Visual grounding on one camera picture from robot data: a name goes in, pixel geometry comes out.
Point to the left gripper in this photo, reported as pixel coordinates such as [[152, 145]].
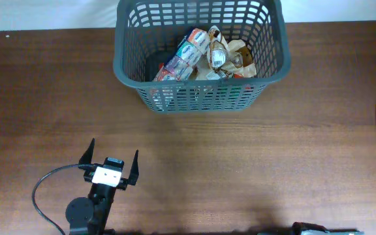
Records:
[[133, 177]]

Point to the multicolour tissue pack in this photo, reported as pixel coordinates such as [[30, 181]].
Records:
[[188, 53]]

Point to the grey plastic shopping basket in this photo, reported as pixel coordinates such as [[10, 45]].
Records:
[[148, 32]]

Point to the green lid spice jar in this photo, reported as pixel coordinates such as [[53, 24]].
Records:
[[230, 94]]

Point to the beige snack bag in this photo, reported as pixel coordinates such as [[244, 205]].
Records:
[[203, 71]]

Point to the brown snack bag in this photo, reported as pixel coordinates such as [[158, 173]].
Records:
[[230, 56]]

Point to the orange pasta packet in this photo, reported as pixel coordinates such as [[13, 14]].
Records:
[[238, 75]]

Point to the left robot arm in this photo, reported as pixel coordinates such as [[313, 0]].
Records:
[[88, 215]]

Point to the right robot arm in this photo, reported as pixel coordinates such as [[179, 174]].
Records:
[[299, 228]]

